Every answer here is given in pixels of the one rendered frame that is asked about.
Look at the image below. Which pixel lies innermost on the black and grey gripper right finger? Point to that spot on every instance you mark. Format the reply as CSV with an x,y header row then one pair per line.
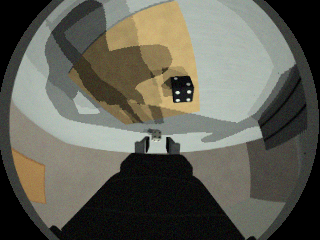
x,y
172,147

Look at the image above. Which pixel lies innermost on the tan flat square mat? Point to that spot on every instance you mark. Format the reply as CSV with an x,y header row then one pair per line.
x,y
128,69

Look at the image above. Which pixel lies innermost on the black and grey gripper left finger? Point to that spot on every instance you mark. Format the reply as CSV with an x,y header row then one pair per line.
x,y
143,145

